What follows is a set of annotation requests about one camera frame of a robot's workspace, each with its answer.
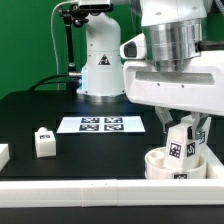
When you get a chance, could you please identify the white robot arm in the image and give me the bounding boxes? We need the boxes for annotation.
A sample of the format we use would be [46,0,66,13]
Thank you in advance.
[120,0,224,139]

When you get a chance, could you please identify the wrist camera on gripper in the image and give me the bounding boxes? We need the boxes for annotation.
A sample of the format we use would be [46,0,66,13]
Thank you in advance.
[120,33,147,60]

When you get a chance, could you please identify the black cables on table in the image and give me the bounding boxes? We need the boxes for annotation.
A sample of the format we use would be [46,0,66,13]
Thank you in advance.
[27,73,81,92]

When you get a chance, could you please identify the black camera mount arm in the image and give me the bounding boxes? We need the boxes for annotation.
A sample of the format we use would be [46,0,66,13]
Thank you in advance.
[59,4,88,74]

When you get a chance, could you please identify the white round stool seat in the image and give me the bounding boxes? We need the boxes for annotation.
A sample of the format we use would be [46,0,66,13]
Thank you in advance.
[145,147,207,179]

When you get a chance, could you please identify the white marker sheet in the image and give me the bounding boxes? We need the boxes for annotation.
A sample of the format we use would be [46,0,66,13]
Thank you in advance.
[57,116,145,133]

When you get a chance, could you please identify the white cable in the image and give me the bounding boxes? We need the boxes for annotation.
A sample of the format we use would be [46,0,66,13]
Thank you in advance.
[50,0,78,91]

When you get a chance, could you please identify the camera on mount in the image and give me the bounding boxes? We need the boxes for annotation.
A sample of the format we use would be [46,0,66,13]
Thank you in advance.
[78,0,113,12]

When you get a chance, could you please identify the white U-shaped wall fence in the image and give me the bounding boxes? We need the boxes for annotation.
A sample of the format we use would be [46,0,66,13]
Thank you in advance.
[0,148,224,208]

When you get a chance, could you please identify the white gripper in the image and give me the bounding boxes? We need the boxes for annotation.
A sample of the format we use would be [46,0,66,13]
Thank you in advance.
[123,51,224,140]

